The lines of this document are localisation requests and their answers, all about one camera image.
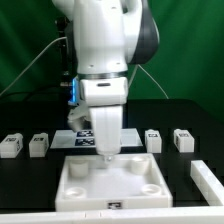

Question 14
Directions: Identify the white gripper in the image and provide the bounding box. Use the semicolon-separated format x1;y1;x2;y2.
89;105;123;163

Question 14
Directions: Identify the white square tabletop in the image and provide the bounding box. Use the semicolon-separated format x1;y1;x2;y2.
55;154;173;212

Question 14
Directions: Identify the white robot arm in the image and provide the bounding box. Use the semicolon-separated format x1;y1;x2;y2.
52;0;159;161

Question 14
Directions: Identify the white tag sheet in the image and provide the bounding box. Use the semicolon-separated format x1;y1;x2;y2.
50;129;142;149

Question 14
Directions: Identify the white L-shaped obstacle fence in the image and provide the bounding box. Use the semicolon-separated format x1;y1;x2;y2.
0;160;224;224

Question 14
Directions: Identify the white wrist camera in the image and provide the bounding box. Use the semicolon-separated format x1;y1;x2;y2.
67;106;90;132

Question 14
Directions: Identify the white cable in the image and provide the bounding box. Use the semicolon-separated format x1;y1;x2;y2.
0;35;170;100

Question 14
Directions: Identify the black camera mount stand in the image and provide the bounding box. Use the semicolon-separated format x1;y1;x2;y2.
55;16;77;87

